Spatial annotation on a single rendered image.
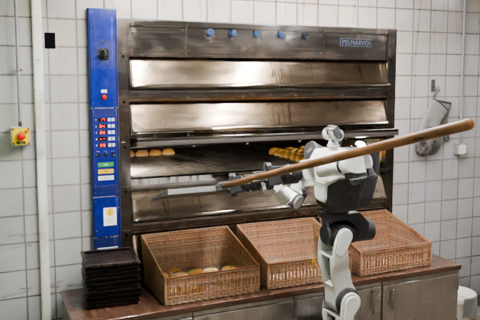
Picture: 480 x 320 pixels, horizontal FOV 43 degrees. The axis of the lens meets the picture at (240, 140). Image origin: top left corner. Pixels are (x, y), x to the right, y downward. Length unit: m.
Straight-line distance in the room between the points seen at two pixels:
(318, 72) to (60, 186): 1.77
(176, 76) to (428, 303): 2.11
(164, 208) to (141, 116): 0.57
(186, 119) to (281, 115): 0.65
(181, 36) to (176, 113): 0.46
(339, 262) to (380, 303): 0.81
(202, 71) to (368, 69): 1.20
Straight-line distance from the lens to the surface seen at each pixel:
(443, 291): 4.17
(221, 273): 3.36
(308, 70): 3.99
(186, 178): 3.69
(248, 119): 3.79
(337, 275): 3.18
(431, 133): 1.73
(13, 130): 3.40
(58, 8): 3.50
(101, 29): 3.50
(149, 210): 3.65
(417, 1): 4.51
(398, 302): 3.96
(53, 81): 3.48
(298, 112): 3.96
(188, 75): 3.64
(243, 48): 3.79
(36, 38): 3.46
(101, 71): 3.49
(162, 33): 3.62
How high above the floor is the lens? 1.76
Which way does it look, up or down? 6 degrees down
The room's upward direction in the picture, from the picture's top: straight up
